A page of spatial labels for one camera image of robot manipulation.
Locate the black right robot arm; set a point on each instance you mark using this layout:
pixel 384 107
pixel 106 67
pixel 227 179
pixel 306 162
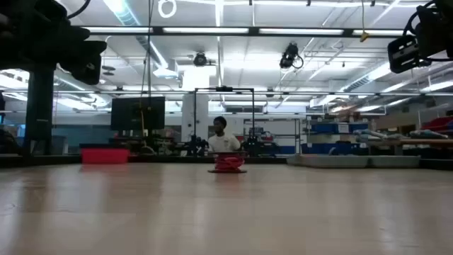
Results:
pixel 439 28

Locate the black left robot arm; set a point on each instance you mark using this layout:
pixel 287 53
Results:
pixel 21 35

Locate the yellow hanging plug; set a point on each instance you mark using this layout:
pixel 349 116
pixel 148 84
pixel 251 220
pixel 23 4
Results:
pixel 364 36

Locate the black monitor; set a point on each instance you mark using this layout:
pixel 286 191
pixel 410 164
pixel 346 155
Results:
pixel 127 113

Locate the red shelf bin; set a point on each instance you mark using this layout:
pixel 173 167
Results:
pixel 439 124

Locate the grey wrapped bundle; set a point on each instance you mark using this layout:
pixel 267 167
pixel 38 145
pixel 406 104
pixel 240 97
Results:
pixel 375 134
pixel 428 134

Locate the wooden workbench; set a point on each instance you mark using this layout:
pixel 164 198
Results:
pixel 424 141

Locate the red plastic bin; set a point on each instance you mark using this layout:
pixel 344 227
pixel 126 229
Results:
pixel 104 156

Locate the blue storage bins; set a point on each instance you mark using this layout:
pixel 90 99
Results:
pixel 325 128

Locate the grey plastic tool case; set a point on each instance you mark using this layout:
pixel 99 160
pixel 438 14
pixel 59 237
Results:
pixel 329 162

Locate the black overhead light bar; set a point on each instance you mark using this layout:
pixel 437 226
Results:
pixel 253 31

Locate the person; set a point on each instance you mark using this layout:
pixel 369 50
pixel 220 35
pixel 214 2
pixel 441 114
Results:
pixel 223 143

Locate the black upright post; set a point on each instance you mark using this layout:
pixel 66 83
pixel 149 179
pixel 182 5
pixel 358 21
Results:
pixel 39 113

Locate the black ceiling camera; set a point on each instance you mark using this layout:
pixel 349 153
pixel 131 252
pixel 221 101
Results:
pixel 200 59
pixel 288 56

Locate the black aluminium table frame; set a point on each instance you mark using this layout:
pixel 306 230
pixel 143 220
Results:
pixel 170 159

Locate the black gantry frame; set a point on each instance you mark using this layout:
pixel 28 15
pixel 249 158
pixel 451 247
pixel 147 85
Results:
pixel 224 89

